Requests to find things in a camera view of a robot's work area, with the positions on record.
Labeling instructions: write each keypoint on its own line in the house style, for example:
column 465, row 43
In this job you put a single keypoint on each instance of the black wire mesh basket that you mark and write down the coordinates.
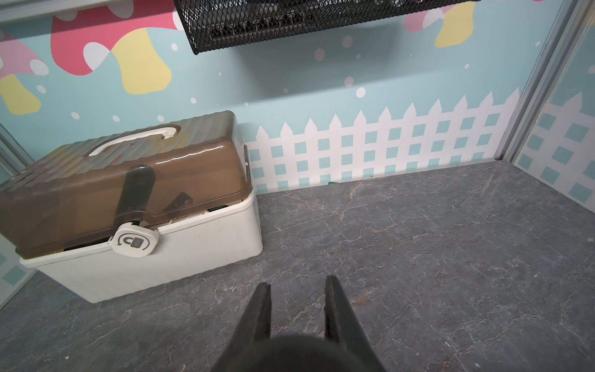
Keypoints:
column 214, row 25

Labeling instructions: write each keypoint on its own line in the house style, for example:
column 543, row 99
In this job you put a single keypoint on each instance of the brown lid white toolbox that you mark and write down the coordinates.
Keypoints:
column 119, row 214

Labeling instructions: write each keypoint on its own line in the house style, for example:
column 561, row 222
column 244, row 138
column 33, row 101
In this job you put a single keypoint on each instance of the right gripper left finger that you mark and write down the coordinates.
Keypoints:
column 254, row 326

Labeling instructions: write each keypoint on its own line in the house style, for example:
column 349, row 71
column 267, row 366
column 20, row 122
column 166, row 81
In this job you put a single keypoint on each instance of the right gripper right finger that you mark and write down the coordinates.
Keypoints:
column 343, row 328

